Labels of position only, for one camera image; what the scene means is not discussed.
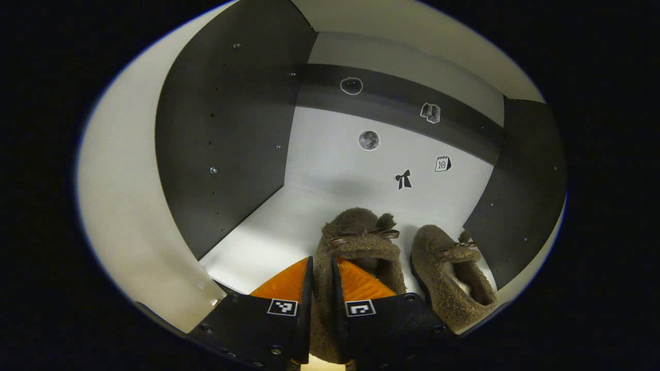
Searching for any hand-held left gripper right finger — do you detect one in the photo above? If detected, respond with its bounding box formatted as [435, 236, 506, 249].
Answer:
[332, 256, 454, 371]

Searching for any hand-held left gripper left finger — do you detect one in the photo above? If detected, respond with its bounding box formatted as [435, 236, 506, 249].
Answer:
[188, 256, 314, 369]

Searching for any brown fuzzy shoe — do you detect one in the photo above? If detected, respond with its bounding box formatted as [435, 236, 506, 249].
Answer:
[309, 207, 408, 364]
[410, 224, 500, 333]

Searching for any grey cabinet door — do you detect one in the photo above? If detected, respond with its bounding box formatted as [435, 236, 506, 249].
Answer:
[495, 196, 568, 306]
[76, 15, 227, 334]

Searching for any grey shoe cabinet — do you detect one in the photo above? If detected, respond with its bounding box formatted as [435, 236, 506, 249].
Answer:
[76, 0, 568, 335]

